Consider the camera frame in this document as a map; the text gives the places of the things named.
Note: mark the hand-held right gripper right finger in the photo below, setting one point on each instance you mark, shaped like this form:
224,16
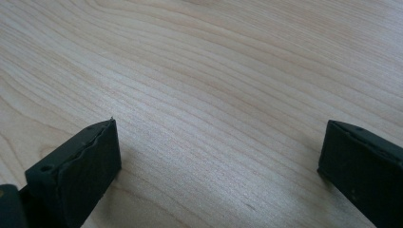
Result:
364,171

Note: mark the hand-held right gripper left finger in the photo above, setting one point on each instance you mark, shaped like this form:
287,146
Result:
79,174

